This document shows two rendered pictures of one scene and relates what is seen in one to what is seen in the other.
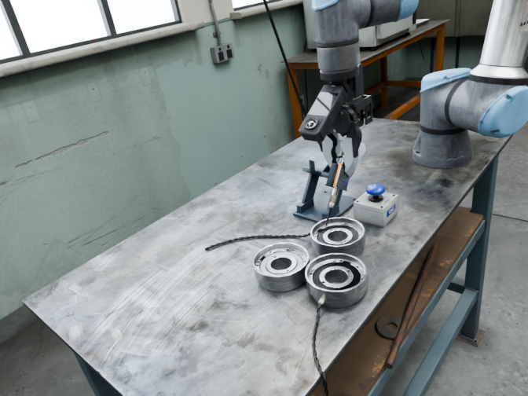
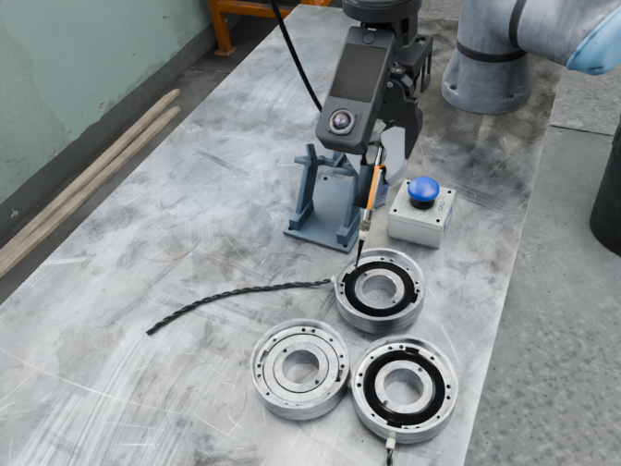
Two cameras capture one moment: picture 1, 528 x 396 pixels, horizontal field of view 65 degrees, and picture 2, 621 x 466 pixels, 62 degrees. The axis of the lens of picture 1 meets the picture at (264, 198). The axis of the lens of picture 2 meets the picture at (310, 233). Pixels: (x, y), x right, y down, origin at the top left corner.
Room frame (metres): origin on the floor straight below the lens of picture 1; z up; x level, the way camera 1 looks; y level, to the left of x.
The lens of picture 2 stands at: (0.35, 0.03, 1.33)
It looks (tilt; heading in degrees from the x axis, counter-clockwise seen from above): 47 degrees down; 345
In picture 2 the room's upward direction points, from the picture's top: 8 degrees counter-clockwise
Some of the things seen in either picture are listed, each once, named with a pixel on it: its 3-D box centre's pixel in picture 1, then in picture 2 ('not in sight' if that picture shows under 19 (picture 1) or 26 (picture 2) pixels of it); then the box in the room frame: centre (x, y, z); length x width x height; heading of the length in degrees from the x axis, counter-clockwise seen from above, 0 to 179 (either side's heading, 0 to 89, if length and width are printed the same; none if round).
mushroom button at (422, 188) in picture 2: (375, 196); (422, 198); (0.78, -0.24, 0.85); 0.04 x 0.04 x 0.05
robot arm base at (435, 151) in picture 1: (442, 139); (489, 64); (1.02, -0.50, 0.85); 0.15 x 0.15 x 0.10
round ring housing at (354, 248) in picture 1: (338, 239); (379, 292); (0.68, -0.13, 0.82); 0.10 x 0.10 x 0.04
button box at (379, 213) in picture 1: (377, 205); (422, 210); (0.78, -0.24, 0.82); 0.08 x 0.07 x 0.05; 135
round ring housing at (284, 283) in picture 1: (281, 267); (301, 370); (0.63, -0.01, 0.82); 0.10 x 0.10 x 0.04
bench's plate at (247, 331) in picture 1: (313, 203); (309, 201); (0.90, -0.12, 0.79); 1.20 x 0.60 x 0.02; 135
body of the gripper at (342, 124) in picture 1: (343, 100); (384, 50); (0.78, -0.18, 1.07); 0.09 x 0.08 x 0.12; 132
